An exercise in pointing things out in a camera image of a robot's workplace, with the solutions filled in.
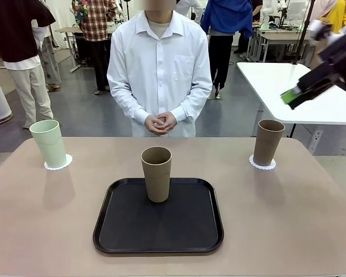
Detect white scalloped paper coaster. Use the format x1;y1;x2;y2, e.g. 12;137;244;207
249;154;278;171
44;153;74;171

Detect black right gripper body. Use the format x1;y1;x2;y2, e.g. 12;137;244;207
317;26;346;98

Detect bystander blue jacket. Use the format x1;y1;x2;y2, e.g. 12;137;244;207
201;0;254;99

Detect person's right hand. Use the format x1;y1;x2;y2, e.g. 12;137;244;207
144;114;166;136

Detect person's right forearm white sleeve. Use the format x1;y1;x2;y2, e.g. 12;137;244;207
107;80;151;123

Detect person's left hand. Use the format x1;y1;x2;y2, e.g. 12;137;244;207
157;113;178;134

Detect brown tumbler cup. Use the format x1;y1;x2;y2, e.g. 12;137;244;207
253;119;285;167
141;146;173;203

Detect grey background workbench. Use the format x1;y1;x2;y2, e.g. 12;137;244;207
246;24;318;63

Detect white folding table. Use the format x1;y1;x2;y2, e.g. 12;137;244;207
236;62;346;139

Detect person's left forearm white sleeve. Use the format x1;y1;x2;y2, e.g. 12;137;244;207
170;80;213;123

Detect bystander plaid shirt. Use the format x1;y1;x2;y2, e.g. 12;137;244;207
71;0;118;95

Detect wooden top background table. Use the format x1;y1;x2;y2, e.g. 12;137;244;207
55;25;118;73

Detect black plastic serving tray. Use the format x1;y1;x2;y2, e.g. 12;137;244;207
92;177;225;254

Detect person torso white shirt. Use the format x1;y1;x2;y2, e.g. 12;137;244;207
106;10;213;138

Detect mannequin yellow hoodie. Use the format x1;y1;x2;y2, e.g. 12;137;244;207
310;0;346;69

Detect black tripod stand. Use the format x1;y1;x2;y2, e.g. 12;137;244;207
293;0;318;65

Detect bystander black top beige trousers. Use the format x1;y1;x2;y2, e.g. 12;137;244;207
0;0;61;129

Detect pale green tumbler cup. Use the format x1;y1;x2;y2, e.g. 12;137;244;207
29;119;67;169

